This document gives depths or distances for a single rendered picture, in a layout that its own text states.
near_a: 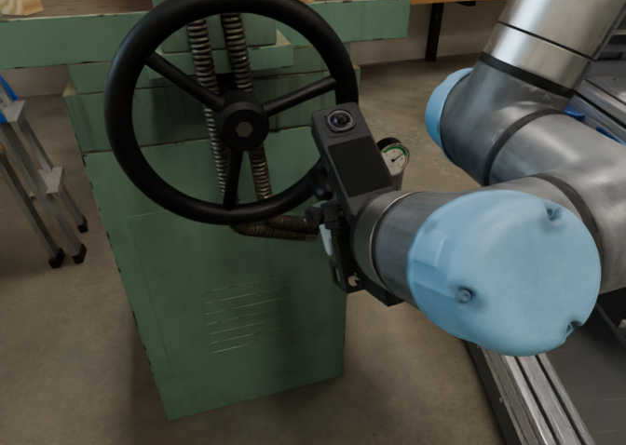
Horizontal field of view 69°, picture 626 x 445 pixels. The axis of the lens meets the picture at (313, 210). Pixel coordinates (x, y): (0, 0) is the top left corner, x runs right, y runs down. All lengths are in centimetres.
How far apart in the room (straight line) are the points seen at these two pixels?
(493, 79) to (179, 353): 85
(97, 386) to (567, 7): 126
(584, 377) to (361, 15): 84
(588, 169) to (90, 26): 59
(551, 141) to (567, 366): 86
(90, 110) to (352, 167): 45
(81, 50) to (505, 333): 61
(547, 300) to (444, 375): 108
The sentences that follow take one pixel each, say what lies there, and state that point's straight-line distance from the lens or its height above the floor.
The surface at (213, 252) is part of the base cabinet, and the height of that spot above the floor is 48.
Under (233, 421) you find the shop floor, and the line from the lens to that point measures 120.
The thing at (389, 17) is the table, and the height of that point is 87.
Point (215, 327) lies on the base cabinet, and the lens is 99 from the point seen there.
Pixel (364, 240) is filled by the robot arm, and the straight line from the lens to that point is 31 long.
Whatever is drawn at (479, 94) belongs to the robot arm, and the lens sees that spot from 37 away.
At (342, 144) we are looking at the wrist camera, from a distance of 39.
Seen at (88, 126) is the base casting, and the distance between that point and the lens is 73.
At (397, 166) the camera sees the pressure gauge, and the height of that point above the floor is 65.
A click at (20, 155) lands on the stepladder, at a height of 41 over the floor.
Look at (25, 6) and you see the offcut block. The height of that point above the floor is 91.
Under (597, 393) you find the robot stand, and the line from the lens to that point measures 113.
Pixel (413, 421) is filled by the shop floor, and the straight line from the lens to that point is 121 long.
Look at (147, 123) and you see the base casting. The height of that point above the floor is 75.
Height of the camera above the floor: 102
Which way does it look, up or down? 35 degrees down
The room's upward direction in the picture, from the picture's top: straight up
